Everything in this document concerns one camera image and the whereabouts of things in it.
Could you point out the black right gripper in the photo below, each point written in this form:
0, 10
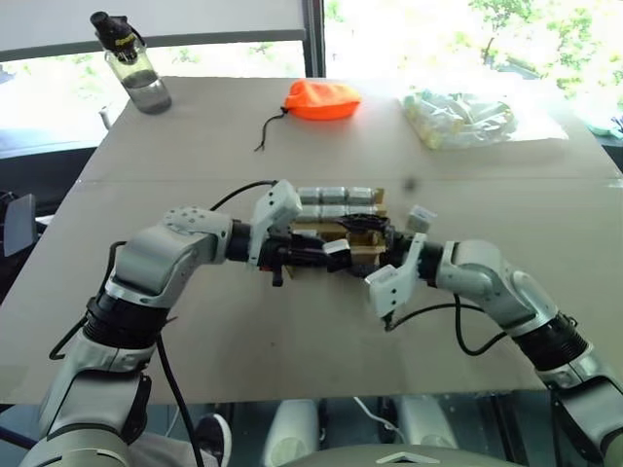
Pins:
400, 243

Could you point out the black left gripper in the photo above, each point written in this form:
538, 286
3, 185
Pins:
297, 255

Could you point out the small grey white camera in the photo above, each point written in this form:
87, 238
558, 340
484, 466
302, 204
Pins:
361, 194
334, 195
420, 218
309, 195
336, 246

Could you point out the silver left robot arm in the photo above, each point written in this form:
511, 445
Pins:
146, 262

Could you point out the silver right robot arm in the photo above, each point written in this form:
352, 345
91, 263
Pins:
491, 282

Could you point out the wooden battery holder box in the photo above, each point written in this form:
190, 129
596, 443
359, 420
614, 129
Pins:
366, 245

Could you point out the clear plastic bag of items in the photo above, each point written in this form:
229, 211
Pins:
462, 117

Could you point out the white rounded shape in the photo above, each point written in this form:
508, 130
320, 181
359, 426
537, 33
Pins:
428, 420
294, 433

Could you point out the grey robot torso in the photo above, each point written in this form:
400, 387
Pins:
389, 457

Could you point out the black shoe white sole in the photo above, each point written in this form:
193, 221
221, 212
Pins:
214, 438

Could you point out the clear water bottle black lid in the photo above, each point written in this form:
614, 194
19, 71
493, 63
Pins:
141, 82

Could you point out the teal object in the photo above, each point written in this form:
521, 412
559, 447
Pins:
606, 127

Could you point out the dark grey chair back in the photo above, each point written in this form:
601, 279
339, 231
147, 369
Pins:
19, 226

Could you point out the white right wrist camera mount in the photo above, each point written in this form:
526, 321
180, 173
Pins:
392, 287

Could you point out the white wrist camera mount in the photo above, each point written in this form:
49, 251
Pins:
392, 287
277, 204

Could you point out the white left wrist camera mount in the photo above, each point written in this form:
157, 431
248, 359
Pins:
277, 204

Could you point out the dark window frame post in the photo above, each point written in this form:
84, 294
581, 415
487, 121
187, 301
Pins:
315, 39

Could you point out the small white post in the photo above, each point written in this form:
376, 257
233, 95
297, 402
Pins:
105, 118

